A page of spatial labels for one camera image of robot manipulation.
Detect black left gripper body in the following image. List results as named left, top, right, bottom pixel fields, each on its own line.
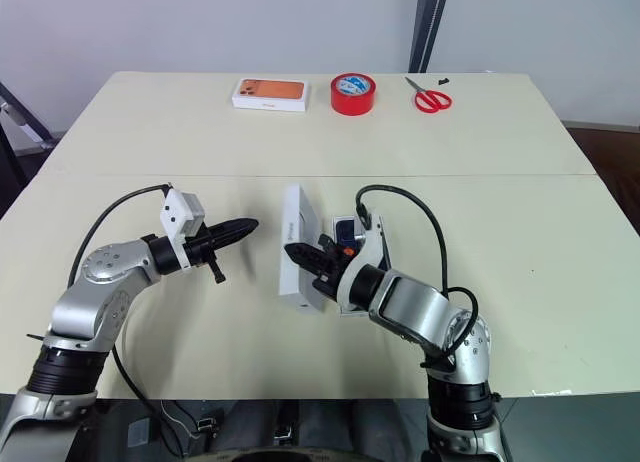
left=184, top=224, right=228, bottom=287

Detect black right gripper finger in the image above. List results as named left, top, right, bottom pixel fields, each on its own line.
left=289, top=254, right=329, bottom=277
left=283, top=240, right=327, bottom=264

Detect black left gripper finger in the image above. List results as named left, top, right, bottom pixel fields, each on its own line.
left=209, top=230, right=256, bottom=252
left=209, top=217, right=260, bottom=237

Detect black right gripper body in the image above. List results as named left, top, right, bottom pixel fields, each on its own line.
left=312, top=234, right=354, bottom=297

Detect white phone box orange print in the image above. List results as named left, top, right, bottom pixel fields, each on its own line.
left=230, top=77, right=312, bottom=114

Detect red tape roll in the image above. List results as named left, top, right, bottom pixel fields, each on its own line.
left=329, top=72, right=376, bottom=117

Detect black metal stand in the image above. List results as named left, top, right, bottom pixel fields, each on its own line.
left=0, top=79, right=64, bottom=193

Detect black metal pole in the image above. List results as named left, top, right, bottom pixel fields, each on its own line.
left=408, top=0, right=451, bottom=74

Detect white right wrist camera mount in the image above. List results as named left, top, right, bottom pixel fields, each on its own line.
left=335, top=215, right=386, bottom=308

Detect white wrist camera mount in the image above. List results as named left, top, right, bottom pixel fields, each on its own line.
left=159, top=188, right=206, bottom=273
left=335, top=215, right=386, bottom=308

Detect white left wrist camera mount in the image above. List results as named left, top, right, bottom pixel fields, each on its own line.
left=159, top=188, right=206, bottom=273

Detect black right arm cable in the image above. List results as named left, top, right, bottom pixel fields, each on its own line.
left=354, top=183, right=481, bottom=358

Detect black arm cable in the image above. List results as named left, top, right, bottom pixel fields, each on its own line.
left=354, top=183, right=481, bottom=358
left=67, top=183, right=174, bottom=288

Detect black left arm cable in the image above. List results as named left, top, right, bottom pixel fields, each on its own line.
left=67, top=183, right=174, bottom=288

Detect black hanging cable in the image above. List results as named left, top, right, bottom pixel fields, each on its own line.
left=110, top=341, right=187, bottom=458

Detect thin white wire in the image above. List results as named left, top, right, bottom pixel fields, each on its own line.
left=159, top=400, right=202, bottom=439

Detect red handled scissors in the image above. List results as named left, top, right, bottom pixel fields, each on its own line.
left=403, top=75, right=454, bottom=114

